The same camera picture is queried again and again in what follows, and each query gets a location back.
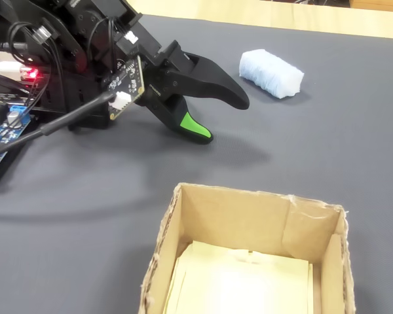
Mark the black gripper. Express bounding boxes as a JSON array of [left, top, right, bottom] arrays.
[[136, 40, 251, 146]]

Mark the light blue block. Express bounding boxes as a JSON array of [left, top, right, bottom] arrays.
[[238, 48, 305, 99]]

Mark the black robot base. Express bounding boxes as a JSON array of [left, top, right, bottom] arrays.
[[35, 78, 111, 131]]

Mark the open cardboard box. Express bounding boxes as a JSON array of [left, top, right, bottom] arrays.
[[138, 182, 356, 314]]

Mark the large grey table mat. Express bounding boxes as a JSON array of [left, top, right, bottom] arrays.
[[0, 14, 393, 314]]

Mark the motor controller board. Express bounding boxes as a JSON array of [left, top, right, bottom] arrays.
[[19, 65, 43, 83]]

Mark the pale yellow paper sheet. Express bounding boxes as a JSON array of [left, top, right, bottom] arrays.
[[162, 240, 315, 314]]

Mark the blue circuit board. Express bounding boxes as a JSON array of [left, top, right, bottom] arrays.
[[0, 103, 40, 188]]

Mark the black camera circuit board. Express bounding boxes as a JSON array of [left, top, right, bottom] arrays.
[[103, 55, 147, 122]]

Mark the thin black gripper servo cable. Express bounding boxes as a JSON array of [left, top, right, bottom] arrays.
[[86, 16, 119, 79]]

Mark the thick black camera cable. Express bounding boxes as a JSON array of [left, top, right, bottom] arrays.
[[0, 91, 117, 161]]

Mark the thin black shoulder servo cable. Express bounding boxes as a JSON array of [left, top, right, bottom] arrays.
[[6, 20, 65, 114]]

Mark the black power cable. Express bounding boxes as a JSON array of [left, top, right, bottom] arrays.
[[0, 41, 29, 55]]

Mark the white usb cable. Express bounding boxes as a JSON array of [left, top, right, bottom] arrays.
[[0, 61, 24, 73]]

